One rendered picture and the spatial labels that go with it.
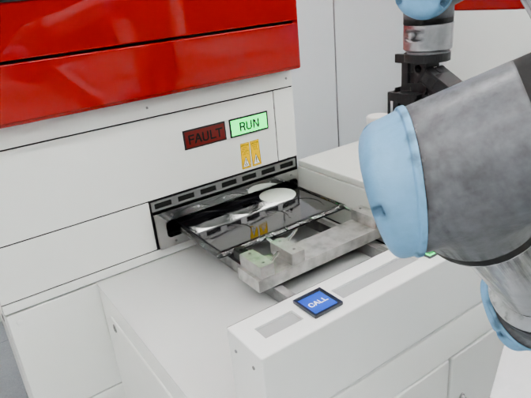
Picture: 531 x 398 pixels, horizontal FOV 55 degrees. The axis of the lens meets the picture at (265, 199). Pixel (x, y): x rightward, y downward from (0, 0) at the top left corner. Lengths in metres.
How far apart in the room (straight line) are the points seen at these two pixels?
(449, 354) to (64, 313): 0.84
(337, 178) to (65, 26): 0.73
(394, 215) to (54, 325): 1.03
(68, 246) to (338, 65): 2.62
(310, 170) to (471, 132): 1.08
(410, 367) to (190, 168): 0.68
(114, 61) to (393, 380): 0.81
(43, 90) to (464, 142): 0.87
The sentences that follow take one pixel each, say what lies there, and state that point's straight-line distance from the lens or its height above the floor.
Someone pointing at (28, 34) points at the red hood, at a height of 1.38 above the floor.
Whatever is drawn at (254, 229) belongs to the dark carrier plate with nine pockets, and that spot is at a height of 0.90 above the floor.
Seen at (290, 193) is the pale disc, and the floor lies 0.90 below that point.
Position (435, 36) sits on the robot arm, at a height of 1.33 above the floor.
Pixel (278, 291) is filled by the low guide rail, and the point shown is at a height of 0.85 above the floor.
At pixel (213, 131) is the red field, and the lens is 1.29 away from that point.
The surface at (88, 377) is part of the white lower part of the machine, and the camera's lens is 1.40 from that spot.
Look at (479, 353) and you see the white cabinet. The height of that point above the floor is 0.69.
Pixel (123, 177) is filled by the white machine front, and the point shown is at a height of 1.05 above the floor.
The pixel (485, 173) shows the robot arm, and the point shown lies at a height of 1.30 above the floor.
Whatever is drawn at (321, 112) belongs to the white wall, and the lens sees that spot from 3.48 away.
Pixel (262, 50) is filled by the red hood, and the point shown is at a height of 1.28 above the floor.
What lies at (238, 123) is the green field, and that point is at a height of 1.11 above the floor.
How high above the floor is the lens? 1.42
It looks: 22 degrees down
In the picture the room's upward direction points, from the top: 6 degrees counter-clockwise
